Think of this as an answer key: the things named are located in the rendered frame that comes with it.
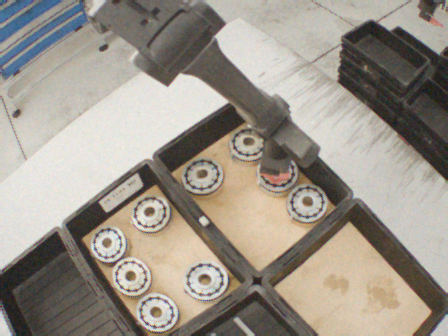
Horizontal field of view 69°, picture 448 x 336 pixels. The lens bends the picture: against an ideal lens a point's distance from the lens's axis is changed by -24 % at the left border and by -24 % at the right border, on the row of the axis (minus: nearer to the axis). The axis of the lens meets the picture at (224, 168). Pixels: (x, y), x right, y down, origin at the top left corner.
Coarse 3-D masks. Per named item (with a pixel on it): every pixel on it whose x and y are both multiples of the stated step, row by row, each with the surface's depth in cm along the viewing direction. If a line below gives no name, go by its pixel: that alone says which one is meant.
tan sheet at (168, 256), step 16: (144, 192) 104; (160, 192) 104; (128, 208) 102; (112, 224) 100; (128, 224) 100; (176, 224) 99; (128, 240) 98; (144, 240) 97; (160, 240) 97; (176, 240) 97; (192, 240) 97; (128, 256) 95; (144, 256) 95; (160, 256) 95; (176, 256) 95; (192, 256) 94; (208, 256) 94; (112, 272) 93; (160, 272) 93; (176, 272) 92; (160, 288) 90; (176, 288) 90; (128, 304) 88; (192, 304) 88; (208, 304) 88
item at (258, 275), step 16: (192, 128) 101; (160, 160) 97; (320, 160) 93; (336, 176) 91; (352, 192) 88; (192, 208) 90; (336, 208) 87; (208, 224) 88; (320, 224) 85; (224, 240) 85; (304, 240) 83; (288, 256) 82; (256, 272) 81
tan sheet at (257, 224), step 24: (216, 144) 110; (240, 168) 106; (240, 192) 102; (216, 216) 99; (240, 216) 99; (264, 216) 98; (240, 240) 96; (264, 240) 95; (288, 240) 94; (264, 264) 92
